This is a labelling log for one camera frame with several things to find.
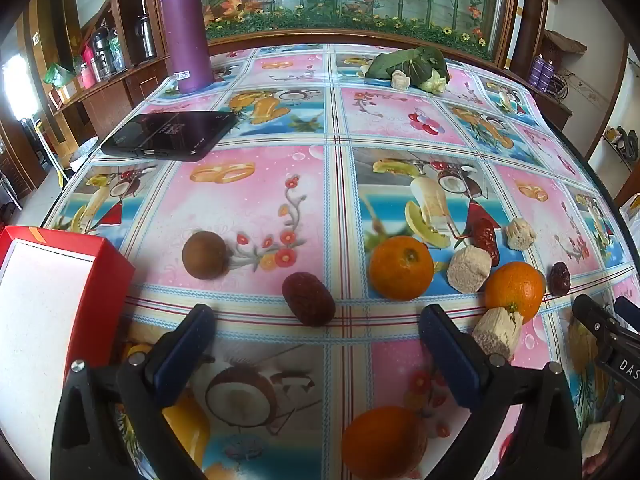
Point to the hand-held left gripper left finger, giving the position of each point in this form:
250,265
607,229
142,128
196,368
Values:
182,357

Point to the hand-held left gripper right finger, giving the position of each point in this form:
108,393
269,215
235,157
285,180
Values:
450,357

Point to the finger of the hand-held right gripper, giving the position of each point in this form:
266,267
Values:
629,312
597,322

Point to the beige crumbly cake piece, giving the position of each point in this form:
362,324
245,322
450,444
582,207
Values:
520,234
595,439
497,332
467,270

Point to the dried red date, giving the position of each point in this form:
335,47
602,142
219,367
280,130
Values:
485,237
560,280
307,300

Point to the orange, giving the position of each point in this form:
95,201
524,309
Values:
382,442
515,290
400,267

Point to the red cardboard box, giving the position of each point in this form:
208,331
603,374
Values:
40,310

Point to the brown round fruit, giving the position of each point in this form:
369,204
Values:
205,255

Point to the black smartphone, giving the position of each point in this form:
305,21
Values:
165,135

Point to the white plastic bucket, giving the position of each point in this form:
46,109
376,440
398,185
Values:
84,152

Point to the yellow broom and dustpan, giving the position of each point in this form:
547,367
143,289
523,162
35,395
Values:
52,155

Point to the brown wooden cabinet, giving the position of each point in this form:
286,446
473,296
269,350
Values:
125,90

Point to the pale green wrapped snack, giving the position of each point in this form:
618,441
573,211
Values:
434,82

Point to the small beige cake piece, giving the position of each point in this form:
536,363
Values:
401,80

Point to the pink bottle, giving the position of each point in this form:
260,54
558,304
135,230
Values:
88,72

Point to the green plastic bag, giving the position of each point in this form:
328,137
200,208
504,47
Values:
59,74

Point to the steel thermos flask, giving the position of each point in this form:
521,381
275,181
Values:
145,37

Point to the purple thermos bottle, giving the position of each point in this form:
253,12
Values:
185,35

